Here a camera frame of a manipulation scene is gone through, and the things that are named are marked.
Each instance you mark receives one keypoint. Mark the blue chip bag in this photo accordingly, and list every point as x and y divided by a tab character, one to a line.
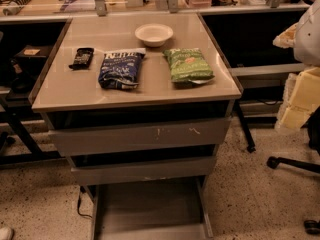
119	69

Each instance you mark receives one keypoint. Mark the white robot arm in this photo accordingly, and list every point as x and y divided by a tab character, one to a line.
301	96

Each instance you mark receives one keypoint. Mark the top grey drawer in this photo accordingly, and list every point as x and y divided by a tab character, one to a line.
134	137

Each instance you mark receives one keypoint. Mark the grey drawer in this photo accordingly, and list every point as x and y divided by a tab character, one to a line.
143	171
134	137
170	209

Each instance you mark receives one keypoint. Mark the green chip bag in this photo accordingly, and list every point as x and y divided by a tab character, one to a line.
188	65

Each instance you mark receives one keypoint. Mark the middle grey drawer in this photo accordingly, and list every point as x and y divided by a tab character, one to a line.
143	171

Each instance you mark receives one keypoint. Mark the bottom grey drawer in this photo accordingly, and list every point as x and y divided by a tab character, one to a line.
170	209

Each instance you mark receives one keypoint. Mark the white paper bowl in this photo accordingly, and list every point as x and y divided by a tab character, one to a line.
154	35

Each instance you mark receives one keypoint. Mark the black snack bar wrapper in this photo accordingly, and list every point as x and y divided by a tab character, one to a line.
82	59

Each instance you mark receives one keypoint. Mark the black table leg with caster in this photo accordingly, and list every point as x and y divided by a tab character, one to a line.
245	128

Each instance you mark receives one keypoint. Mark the black office chair base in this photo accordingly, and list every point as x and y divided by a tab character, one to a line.
274	162

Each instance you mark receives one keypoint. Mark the black box under bench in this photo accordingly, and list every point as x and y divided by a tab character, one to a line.
32	58

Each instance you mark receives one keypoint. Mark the white shoe tip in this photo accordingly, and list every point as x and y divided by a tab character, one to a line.
6	233

